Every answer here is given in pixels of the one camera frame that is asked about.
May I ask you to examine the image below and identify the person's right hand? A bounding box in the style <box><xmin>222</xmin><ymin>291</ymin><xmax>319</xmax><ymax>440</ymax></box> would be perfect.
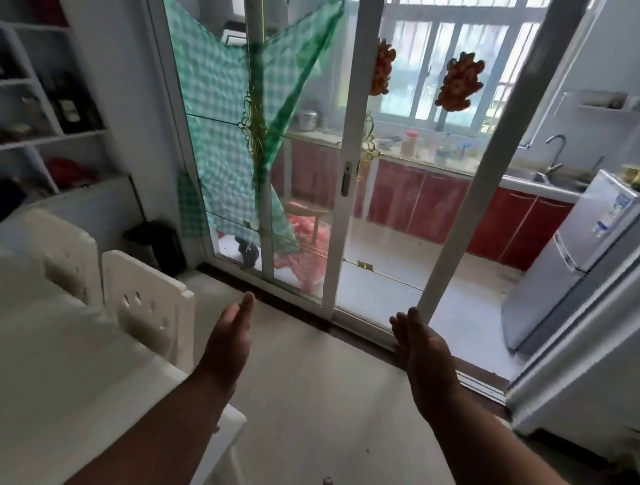
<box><xmin>389</xmin><ymin>307</ymin><xmax>463</xmax><ymax>423</ymax></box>

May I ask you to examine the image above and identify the person's left hand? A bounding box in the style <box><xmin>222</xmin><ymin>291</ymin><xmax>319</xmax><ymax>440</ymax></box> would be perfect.
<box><xmin>192</xmin><ymin>292</ymin><xmax>256</xmax><ymax>400</ymax></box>

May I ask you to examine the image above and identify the person's right forearm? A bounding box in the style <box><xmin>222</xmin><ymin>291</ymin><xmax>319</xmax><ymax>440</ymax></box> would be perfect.
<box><xmin>419</xmin><ymin>390</ymin><xmax>568</xmax><ymax>485</ymax></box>

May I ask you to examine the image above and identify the person's left forearm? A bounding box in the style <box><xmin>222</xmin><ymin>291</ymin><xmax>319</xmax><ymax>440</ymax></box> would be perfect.
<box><xmin>65</xmin><ymin>367</ymin><xmax>236</xmax><ymax>485</ymax></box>

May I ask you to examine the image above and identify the dark shoe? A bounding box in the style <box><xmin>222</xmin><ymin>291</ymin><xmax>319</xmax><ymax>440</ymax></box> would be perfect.
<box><xmin>235</xmin><ymin>237</ymin><xmax>261</xmax><ymax>269</ymax></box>

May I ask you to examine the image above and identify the white plastic chair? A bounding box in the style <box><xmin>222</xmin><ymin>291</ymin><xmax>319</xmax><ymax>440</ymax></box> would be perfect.
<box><xmin>101</xmin><ymin>250</ymin><xmax>196</xmax><ymax>374</ymax></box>
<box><xmin>22</xmin><ymin>207</ymin><xmax>103</xmax><ymax>306</ymax></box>

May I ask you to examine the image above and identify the pink plastic bag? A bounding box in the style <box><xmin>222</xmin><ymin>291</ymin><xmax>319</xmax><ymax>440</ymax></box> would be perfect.
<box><xmin>272</xmin><ymin>214</ymin><xmax>333</xmax><ymax>295</ymax></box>

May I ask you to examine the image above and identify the black trash bin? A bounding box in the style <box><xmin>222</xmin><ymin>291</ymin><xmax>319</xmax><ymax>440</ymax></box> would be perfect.
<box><xmin>123</xmin><ymin>220</ymin><xmax>187</xmax><ymax>278</ymax></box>

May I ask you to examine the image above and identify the wooden stool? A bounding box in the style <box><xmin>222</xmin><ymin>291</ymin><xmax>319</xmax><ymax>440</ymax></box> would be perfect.
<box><xmin>283</xmin><ymin>200</ymin><xmax>331</xmax><ymax>246</ymax></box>

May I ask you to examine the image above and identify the red kitchen cabinet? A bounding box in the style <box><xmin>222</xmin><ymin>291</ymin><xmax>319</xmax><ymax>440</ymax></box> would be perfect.
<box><xmin>270</xmin><ymin>139</ymin><xmax>576</xmax><ymax>273</ymax></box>

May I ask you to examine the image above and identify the sliding glass door panel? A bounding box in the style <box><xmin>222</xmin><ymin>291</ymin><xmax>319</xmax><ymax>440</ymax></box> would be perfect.
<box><xmin>320</xmin><ymin>0</ymin><xmax>591</xmax><ymax>350</ymax></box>
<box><xmin>145</xmin><ymin>0</ymin><xmax>386</xmax><ymax>320</ymax></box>

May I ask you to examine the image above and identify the white dining table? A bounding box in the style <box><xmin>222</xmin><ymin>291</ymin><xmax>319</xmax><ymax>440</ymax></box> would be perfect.
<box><xmin>0</xmin><ymin>247</ymin><xmax>248</xmax><ymax>485</ymax></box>

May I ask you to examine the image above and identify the silver refrigerator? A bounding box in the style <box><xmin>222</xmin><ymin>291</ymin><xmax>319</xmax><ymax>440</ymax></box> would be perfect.
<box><xmin>501</xmin><ymin>169</ymin><xmax>640</xmax><ymax>356</ymax></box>

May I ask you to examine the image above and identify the green checkered cloth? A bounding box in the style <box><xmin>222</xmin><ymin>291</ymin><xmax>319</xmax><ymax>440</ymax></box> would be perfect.
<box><xmin>164</xmin><ymin>0</ymin><xmax>347</xmax><ymax>256</ymax></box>

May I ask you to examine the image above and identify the red object on shelf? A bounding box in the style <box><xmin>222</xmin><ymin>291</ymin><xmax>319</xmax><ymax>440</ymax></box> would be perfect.
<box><xmin>46</xmin><ymin>158</ymin><xmax>96</xmax><ymax>190</ymax></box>

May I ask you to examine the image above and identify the chrome sink faucet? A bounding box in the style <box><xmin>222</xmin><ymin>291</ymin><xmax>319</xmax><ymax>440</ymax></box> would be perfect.
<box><xmin>544</xmin><ymin>134</ymin><xmax>568</xmax><ymax>182</ymax></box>

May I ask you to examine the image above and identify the red paper window decoration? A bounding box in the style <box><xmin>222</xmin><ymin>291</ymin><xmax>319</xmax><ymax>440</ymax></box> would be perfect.
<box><xmin>369</xmin><ymin>39</ymin><xmax>397</xmax><ymax>97</ymax></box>
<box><xmin>434</xmin><ymin>51</ymin><xmax>487</xmax><ymax>113</ymax></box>

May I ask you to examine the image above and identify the dark wine bottle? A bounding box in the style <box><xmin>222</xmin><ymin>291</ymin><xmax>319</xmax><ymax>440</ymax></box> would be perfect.
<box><xmin>50</xmin><ymin>72</ymin><xmax>88</xmax><ymax>133</ymax></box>

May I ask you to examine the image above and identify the barred kitchen window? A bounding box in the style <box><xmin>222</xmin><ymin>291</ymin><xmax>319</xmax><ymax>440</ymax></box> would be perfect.
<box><xmin>372</xmin><ymin>0</ymin><xmax>556</xmax><ymax>135</ymax></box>

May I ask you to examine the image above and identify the white wall shelf unit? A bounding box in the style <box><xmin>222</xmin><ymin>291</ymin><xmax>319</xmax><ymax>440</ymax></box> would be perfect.
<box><xmin>0</xmin><ymin>0</ymin><xmax>126</xmax><ymax>221</ymax></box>

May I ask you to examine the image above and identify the white kitchen wall shelf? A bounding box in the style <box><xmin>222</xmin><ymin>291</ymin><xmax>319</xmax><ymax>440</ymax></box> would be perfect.
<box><xmin>552</xmin><ymin>89</ymin><xmax>640</xmax><ymax>117</ymax></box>

